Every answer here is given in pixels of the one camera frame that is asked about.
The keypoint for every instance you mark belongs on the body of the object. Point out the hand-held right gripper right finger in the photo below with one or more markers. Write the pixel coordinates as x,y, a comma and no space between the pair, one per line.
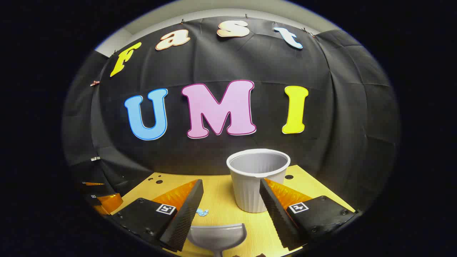
276,217

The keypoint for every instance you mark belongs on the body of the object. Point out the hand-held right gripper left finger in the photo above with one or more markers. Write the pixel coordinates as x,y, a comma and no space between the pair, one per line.
187,217

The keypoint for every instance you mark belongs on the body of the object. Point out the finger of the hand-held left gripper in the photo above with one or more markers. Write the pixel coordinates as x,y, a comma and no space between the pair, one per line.
91,189
110,203

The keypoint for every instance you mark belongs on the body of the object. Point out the light blue paper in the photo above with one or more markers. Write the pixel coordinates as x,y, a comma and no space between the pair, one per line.
202,212

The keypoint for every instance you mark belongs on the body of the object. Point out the grey plastic dustpan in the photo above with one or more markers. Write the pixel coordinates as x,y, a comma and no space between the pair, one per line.
217,235

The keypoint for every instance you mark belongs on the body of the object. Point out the white ribbed garbage bin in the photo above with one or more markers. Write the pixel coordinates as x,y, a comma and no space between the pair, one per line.
250,192

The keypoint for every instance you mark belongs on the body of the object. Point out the wooden desktop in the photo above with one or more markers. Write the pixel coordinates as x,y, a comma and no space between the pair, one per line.
221,200

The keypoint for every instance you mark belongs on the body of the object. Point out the copper backdrop clip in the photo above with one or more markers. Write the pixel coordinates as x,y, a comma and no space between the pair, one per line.
94,83

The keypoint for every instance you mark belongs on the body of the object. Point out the black backdrop cloth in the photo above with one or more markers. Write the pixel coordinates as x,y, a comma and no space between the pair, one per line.
267,64

